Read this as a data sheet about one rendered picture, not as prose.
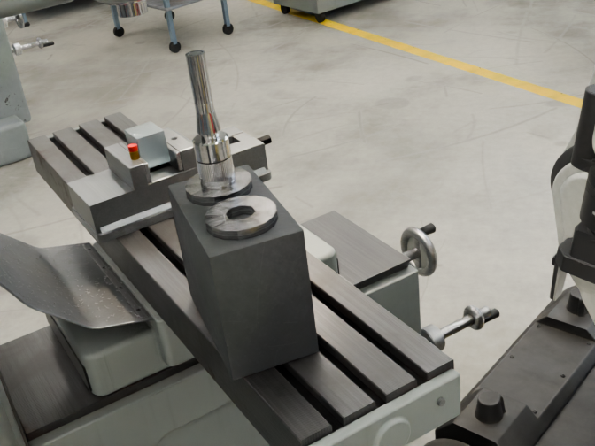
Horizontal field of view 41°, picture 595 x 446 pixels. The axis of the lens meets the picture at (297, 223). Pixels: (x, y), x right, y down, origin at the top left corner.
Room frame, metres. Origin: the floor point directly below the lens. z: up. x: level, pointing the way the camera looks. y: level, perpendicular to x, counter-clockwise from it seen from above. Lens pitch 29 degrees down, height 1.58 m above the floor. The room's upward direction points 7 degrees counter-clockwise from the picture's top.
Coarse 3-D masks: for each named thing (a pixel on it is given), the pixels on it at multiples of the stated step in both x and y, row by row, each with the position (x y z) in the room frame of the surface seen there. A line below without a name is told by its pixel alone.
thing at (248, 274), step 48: (192, 192) 0.94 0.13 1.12; (240, 192) 0.93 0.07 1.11; (192, 240) 0.88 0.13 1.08; (240, 240) 0.82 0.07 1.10; (288, 240) 0.82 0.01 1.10; (192, 288) 0.97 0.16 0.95; (240, 288) 0.80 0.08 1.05; (288, 288) 0.82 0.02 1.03; (240, 336) 0.80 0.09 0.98; (288, 336) 0.82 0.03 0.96
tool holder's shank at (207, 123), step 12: (192, 60) 0.95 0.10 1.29; (204, 60) 0.96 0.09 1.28; (192, 72) 0.95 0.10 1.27; (204, 72) 0.95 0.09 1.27; (192, 84) 0.96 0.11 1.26; (204, 84) 0.95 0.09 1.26; (204, 96) 0.96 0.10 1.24; (204, 108) 0.95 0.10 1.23; (204, 120) 0.95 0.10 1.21; (216, 120) 0.96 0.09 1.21; (204, 132) 0.95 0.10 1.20; (216, 132) 0.95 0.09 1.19
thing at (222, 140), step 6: (222, 132) 0.97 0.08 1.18; (198, 138) 0.96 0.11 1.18; (216, 138) 0.96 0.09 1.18; (222, 138) 0.95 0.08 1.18; (198, 144) 0.95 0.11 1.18; (204, 144) 0.94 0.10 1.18; (210, 144) 0.94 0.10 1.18; (216, 144) 0.94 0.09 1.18; (222, 144) 0.95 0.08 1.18; (204, 150) 0.94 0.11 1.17; (210, 150) 0.94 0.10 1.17
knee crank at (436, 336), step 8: (464, 312) 1.42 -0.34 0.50; (472, 312) 1.40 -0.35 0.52; (480, 312) 1.39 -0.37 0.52; (488, 312) 1.41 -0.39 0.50; (496, 312) 1.43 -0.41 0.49; (456, 320) 1.39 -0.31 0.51; (464, 320) 1.39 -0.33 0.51; (472, 320) 1.39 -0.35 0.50; (480, 320) 1.38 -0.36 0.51; (488, 320) 1.42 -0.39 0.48; (424, 328) 1.36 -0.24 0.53; (432, 328) 1.35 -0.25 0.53; (440, 328) 1.37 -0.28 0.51; (448, 328) 1.37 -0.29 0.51; (456, 328) 1.37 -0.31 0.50; (464, 328) 1.38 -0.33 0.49; (472, 328) 1.40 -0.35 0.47; (480, 328) 1.39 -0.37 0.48; (424, 336) 1.35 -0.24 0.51; (432, 336) 1.33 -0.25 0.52; (440, 336) 1.33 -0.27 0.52; (448, 336) 1.36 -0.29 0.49; (440, 344) 1.33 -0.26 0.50
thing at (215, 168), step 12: (228, 144) 0.96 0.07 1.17; (204, 156) 0.94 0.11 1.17; (216, 156) 0.94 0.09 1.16; (228, 156) 0.95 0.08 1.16; (204, 168) 0.94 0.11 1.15; (216, 168) 0.94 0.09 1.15; (228, 168) 0.95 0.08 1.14; (204, 180) 0.95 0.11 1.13; (216, 180) 0.94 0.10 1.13; (228, 180) 0.95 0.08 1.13
